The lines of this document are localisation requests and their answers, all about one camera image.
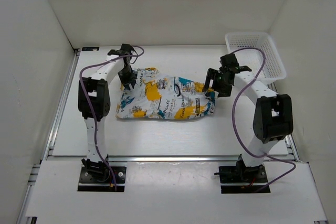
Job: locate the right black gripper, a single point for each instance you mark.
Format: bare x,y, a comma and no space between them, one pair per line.
213,74

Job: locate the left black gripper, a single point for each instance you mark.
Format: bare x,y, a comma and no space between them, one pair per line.
132,80

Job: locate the colourful printed shorts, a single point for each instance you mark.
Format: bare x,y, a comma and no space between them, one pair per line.
159,96

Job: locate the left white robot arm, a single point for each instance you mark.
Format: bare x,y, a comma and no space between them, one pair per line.
94,102

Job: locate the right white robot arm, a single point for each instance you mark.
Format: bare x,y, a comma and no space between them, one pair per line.
273,119

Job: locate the white plastic mesh basket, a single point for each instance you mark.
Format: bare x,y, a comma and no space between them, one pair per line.
253,45

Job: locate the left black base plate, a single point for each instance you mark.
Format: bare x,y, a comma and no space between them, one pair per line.
93,183

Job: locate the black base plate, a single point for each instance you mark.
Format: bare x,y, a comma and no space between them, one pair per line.
240,179
93,183

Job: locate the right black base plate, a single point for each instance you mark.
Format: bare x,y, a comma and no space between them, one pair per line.
240,179

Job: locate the aluminium front rail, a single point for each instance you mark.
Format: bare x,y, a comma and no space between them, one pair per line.
212,158

